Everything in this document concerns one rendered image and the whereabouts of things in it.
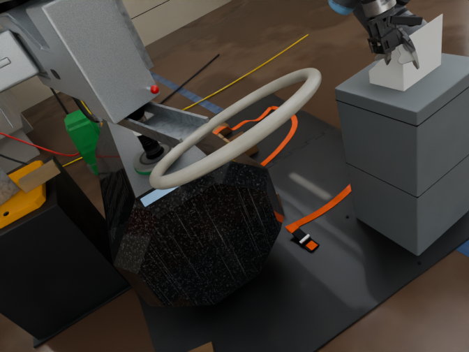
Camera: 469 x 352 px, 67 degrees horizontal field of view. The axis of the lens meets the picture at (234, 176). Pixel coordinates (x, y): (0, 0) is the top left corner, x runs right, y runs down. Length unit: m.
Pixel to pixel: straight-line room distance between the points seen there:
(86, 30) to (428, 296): 1.73
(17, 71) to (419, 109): 1.71
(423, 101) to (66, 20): 1.21
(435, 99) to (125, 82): 1.10
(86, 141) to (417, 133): 2.74
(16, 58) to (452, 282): 2.22
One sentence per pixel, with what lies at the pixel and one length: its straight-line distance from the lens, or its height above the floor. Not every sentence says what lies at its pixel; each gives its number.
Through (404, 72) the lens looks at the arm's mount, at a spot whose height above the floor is 0.92.
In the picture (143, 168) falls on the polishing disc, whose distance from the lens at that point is 1.52.
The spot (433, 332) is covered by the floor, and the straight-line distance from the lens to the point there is 1.82.
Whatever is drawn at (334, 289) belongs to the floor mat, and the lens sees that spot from 1.90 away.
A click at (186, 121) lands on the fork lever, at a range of 1.22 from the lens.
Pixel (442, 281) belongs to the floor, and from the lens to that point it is 1.94.
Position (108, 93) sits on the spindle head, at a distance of 1.33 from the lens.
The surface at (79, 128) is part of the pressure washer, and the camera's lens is 3.44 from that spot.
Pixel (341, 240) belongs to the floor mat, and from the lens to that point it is 2.06.
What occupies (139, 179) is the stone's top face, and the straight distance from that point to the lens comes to 1.58.
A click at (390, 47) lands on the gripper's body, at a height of 1.11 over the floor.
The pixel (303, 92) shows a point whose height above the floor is 1.29.
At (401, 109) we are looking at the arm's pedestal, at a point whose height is 0.84.
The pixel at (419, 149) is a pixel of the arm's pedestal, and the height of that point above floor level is 0.68.
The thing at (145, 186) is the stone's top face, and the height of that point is 0.83.
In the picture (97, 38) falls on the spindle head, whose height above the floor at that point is 1.40.
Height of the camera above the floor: 1.63
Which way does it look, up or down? 37 degrees down
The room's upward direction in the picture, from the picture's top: 23 degrees counter-clockwise
